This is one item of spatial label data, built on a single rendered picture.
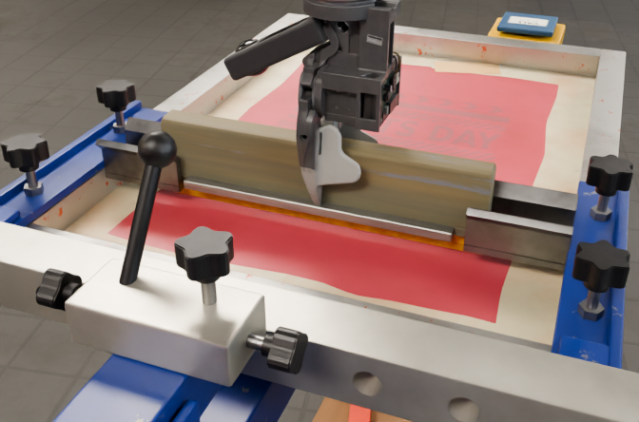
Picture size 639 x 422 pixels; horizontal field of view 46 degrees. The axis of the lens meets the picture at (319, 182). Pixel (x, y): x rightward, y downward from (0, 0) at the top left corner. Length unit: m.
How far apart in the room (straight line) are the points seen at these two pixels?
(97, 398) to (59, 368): 1.63
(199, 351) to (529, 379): 0.22
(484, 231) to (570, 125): 0.39
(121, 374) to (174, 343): 0.05
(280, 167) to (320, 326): 0.27
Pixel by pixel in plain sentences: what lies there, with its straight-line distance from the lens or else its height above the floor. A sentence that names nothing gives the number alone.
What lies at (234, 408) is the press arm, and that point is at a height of 0.92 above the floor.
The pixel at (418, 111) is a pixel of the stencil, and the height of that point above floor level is 0.96.
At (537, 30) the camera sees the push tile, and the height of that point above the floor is 0.97.
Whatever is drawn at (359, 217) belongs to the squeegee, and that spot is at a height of 0.99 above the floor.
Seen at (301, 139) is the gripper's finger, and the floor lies 1.08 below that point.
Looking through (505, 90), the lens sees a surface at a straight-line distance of 1.19.
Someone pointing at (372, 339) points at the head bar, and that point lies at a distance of 0.54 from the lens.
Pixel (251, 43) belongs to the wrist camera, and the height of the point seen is 1.15.
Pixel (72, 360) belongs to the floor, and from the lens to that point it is 2.16.
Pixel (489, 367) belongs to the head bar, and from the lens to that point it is 0.53.
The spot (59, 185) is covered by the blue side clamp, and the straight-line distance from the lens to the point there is 0.85.
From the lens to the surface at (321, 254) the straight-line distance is 0.77.
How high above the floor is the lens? 1.40
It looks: 29 degrees down
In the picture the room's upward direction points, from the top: straight up
